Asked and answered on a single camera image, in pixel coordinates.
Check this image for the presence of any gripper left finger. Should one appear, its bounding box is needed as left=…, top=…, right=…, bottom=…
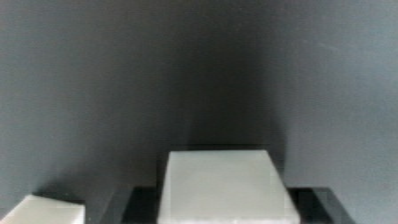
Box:
left=99, top=186, right=156, bottom=224

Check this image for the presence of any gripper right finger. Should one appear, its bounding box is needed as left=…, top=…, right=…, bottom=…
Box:
left=287, top=187, right=355, bottom=224

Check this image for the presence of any white square tabletop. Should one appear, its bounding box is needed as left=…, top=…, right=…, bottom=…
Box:
left=156, top=150, right=300, bottom=224

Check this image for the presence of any white U-shaped fence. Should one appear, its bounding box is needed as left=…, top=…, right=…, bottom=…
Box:
left=0, top=195, right=85, bottom=224

